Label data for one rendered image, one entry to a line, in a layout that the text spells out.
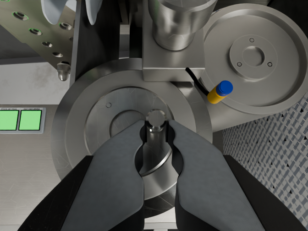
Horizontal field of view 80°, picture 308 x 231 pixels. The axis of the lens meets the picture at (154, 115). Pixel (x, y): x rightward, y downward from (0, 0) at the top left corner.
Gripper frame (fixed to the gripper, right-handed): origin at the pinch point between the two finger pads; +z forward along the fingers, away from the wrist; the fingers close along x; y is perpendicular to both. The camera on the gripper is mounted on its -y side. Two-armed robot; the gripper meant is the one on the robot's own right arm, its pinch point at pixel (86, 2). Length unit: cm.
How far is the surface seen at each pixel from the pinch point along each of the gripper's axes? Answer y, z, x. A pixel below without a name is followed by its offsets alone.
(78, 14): 3.4, -2.0, 0.0
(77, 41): 6.5, -2.0, 0.2
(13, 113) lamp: 7.8, 29.4, -28.4
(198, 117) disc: 14.6, -2.6, 12.2
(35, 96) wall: -54, 217, -142
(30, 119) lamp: 9.3, 29.4, -24.0
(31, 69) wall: -92, 218, -152
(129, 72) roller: 10.5, -3.4, 5.8
